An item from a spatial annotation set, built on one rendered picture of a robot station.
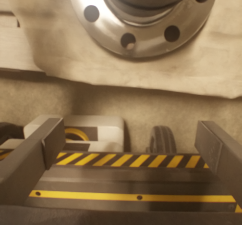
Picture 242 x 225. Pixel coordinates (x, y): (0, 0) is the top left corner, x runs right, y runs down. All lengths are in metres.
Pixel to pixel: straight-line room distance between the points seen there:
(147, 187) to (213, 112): 0.41
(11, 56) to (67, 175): 0.30
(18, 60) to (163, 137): 0.39
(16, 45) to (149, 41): 0.29
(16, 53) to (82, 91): 0.22
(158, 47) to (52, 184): 0.29
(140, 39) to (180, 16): 0.08
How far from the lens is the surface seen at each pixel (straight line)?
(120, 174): 0.28
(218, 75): 0.43
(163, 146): 0.46
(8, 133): 0.64
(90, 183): 0.29
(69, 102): 0.59
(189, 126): 0.62
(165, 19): 0.35
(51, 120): 0.17
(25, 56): 0.45
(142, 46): 0.34
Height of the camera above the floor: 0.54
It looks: 72 degrees down
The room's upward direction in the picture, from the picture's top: 174 degrees counter-clockwise
